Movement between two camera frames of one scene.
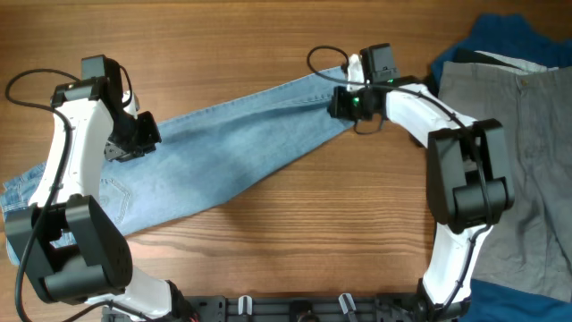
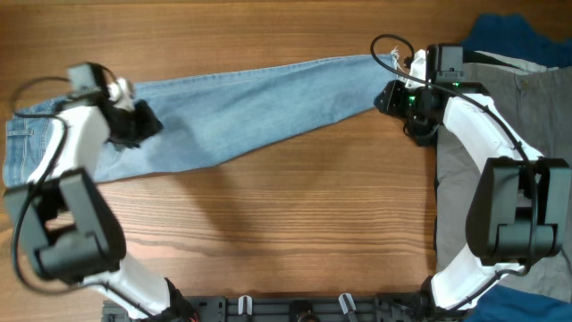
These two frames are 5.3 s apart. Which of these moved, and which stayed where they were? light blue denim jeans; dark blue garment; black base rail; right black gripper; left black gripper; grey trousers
Moved: light blue denim jeans; right black gripper
Stayed: grey trousers; black base rail; dark blue garment; left black gripper
